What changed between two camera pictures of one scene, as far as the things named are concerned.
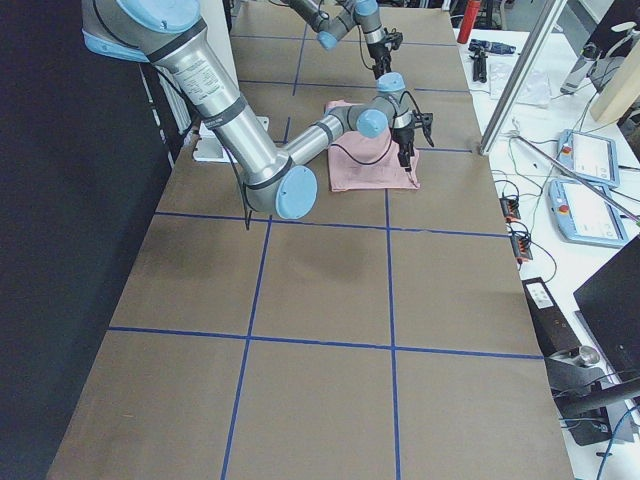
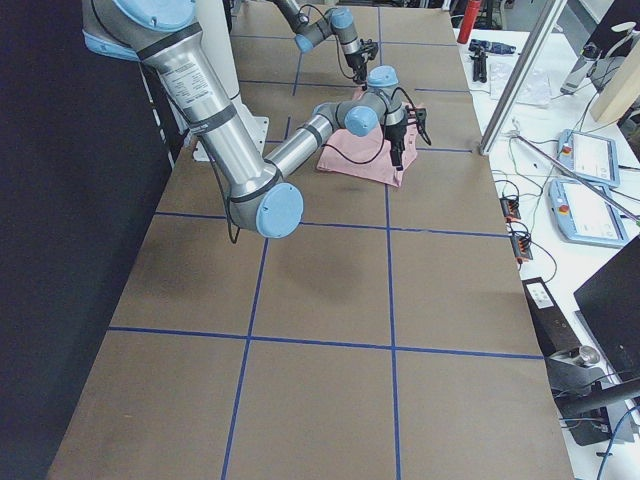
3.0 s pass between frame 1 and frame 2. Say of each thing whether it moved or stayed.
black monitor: stayed
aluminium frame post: stayed
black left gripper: moved
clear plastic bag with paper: stayed
